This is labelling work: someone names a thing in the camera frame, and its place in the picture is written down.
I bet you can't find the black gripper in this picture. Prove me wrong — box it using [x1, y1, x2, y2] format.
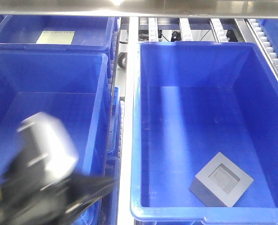
[2, 173, 116, 225]

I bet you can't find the gray hollow cube base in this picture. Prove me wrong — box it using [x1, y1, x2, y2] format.
[190, 152, 254, 207]

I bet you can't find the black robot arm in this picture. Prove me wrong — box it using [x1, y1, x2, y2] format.
[0, 112, 116, 225]

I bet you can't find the blue bin front left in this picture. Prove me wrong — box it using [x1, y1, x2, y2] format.
[0, 51, 109, 225]

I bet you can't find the blue bin rear left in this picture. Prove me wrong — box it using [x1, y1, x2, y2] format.
[0, 15, 116, 53]

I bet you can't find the large blue target bin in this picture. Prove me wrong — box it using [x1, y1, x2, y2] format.
[131, 41, 278, 225]

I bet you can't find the pale label sheet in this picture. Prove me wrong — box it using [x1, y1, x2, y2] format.
[36, 30, 75, 45]

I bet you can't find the white roller track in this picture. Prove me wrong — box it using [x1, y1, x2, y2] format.
[248, 19, 278, 76]

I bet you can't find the steel shelf top beam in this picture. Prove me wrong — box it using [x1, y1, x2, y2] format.
[0, 0, 278, 18]

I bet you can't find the steel divider rail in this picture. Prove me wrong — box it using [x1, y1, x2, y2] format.
[117, 17, 139, 225]

